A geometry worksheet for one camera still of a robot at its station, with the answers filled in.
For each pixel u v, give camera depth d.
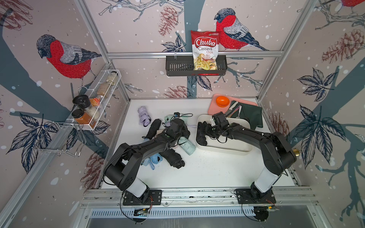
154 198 0.73
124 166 0.45
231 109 1.14
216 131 0.79
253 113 1.10
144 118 1.01
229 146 0.89
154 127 0.99
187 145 0.88
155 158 0.83
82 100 0.62
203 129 0.92
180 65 0.95
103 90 0.78
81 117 0.60
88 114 0.63
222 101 1.15
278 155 0.47
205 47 0.82
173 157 0.85
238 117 1.07
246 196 0.71
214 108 1.15
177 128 0.70
